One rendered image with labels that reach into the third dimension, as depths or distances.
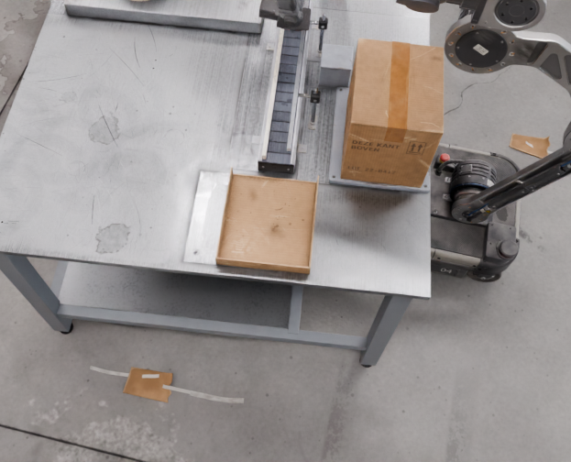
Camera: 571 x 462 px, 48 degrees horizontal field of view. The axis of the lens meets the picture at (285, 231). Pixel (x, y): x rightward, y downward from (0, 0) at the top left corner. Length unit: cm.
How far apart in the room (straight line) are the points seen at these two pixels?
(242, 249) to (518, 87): 204
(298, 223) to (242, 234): 16
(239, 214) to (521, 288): 142
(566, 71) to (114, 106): 135
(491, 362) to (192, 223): 139
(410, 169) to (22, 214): 111
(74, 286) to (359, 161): 122
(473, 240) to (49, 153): 158
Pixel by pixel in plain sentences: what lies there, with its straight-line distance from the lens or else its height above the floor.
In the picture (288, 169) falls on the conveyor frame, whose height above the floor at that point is 86.
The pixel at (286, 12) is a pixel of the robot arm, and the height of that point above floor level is 115.
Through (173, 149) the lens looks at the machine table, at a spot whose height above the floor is 83.
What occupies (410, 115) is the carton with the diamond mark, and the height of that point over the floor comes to 112.
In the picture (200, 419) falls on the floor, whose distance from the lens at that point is 250.
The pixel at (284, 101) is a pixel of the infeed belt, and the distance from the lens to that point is 202.
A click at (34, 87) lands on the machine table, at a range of 224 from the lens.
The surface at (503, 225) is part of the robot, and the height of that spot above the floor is 28.
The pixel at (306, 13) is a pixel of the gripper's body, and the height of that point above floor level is 102.
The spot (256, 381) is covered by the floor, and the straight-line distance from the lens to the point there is 252.
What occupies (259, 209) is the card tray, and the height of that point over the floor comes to 83.
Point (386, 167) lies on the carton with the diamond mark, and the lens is 184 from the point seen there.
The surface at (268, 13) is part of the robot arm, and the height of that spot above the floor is 109.
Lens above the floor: 244
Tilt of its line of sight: 62 degrees down
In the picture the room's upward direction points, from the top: 4 degrees clockwise
